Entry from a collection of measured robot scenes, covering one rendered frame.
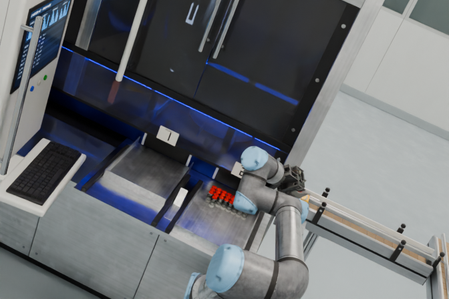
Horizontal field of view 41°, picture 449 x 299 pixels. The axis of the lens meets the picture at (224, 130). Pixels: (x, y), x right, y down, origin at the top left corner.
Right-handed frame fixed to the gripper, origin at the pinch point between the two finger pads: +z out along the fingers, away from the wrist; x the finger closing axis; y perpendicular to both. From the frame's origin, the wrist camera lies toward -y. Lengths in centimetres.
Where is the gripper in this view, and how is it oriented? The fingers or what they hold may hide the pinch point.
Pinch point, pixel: (296, 193)
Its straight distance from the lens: 210.4
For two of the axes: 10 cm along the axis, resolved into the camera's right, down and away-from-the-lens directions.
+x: -0.4, -8.8, 4.7
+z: 5.4, 3.8, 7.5
